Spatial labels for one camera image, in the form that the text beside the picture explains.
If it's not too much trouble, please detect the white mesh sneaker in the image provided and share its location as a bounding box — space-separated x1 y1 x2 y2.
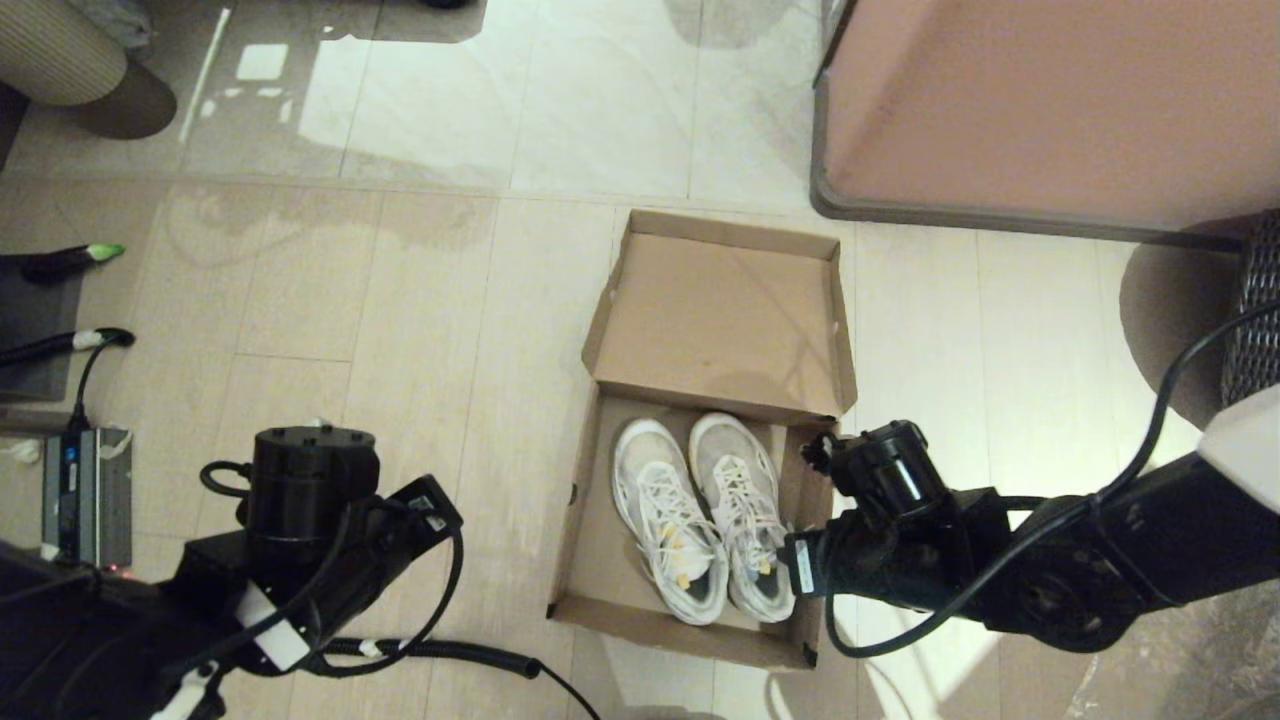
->
688 412 798 624
612 417 731 627

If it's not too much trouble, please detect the brown cardboard shoe box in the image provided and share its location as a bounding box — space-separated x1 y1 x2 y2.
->
547 208 859 671

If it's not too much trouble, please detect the grey power supply box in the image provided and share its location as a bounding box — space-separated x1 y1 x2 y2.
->
43 428 136 575

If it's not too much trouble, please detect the dark grey floor mat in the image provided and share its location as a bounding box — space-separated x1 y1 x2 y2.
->
0 262 86 403

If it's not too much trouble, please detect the dark woven basket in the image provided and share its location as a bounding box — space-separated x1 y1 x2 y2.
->
1222 210 1280 406

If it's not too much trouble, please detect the pink cabinet with grey base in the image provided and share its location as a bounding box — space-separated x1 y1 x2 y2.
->
808 0 1280 256

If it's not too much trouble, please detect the grey cloth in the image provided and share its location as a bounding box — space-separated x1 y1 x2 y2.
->
70 0 153 49

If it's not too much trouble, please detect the beige ribbed pouf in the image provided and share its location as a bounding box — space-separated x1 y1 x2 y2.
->
0 0 179 141

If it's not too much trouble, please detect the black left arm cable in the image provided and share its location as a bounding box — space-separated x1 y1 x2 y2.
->
160 460 467 701

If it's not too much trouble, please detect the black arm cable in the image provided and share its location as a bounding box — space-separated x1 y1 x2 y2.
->
160 460 467 701
825 300 1280 659

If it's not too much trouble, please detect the black corrugated cable conduit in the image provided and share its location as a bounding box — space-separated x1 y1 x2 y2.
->
325 638 549 680

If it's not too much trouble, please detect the black taped power cable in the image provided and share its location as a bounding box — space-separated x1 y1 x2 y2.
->
0 328 139 433

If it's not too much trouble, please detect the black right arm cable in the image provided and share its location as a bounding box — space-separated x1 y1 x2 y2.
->
825 300 1280 659

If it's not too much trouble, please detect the black cable with green tip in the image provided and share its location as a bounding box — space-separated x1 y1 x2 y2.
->
22 243 128 284

